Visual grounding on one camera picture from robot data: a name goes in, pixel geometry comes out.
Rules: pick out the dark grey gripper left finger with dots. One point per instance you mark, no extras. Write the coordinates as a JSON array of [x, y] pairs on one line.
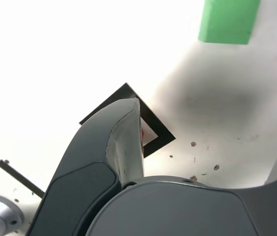
[[87, 159]]

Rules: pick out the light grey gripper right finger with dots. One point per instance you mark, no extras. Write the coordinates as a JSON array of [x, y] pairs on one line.
[[177, 211]]

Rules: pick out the red cube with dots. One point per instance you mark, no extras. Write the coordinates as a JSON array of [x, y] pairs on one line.
[[142, 134]]

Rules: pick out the green cube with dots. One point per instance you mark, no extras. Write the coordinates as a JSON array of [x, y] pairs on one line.
[[227, 22]]

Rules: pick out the black tape square outline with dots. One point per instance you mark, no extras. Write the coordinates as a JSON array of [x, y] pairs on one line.
[[161, 136]]

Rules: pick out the black tape strip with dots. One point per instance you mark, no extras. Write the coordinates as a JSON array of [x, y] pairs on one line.
[[20, 179]]

